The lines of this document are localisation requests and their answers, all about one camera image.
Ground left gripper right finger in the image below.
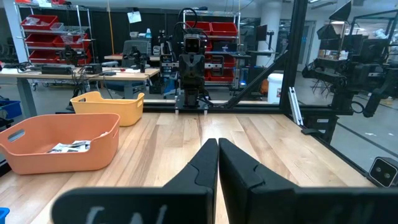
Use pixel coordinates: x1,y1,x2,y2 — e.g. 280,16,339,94
219,138,299,224

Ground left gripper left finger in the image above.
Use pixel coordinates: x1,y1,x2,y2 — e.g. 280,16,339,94
163,138,219,191

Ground red storage boxes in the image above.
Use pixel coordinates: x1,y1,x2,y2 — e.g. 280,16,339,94
186,21,240,83

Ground desk with grey legs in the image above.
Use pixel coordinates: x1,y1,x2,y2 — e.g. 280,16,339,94
0,67,161,119

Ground black cart blue light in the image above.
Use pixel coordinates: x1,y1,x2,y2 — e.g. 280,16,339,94
231,65,269,94

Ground grey office chair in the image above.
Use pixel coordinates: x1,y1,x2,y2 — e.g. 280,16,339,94
123,39,152,68

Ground white trash bin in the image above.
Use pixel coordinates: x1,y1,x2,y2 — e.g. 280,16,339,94
266,73,284,105

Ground yellow plastic bin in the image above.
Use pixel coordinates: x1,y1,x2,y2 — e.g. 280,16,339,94
70,91,146,128

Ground orange plastic bin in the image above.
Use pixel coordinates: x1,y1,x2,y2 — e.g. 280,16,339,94
0,113,121,175

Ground blue storage crate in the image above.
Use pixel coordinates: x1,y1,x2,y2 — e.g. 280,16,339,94
0,99,23,121

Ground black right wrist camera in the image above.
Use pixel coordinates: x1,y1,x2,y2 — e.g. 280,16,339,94
183,33,203,55

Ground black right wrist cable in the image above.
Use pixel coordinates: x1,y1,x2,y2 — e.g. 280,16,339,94
177,6,206,35

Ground silver aluminium bracket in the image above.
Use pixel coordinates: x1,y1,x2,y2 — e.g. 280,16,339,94
287,86,305,127

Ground yellow hanging rope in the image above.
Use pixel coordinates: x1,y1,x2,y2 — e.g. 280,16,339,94
106,0,115,56

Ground grey stereo camera box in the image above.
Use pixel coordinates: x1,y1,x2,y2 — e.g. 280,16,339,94
368,157,398,188

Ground wire shelf red bins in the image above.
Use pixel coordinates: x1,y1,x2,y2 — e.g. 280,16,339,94
14,1,94,66

